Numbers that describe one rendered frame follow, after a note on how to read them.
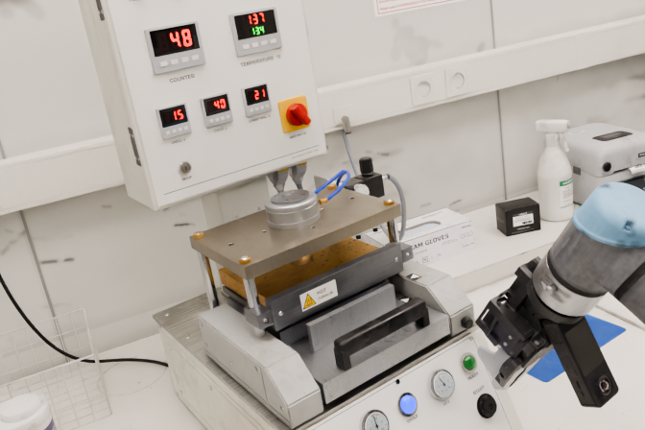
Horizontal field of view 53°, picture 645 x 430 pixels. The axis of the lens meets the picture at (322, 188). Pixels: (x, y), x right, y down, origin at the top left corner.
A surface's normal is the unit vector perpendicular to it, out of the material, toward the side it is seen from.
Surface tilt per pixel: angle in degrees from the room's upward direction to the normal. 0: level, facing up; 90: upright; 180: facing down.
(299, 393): 41
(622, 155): 86
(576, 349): 65
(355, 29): 90
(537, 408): 0
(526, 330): 35
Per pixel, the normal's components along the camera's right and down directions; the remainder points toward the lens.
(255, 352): -0.15, -0.94
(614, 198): 0.21, -0.67
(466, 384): 0.44, -0.26
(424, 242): 0.38, 0.16
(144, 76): 0.57, 0.16
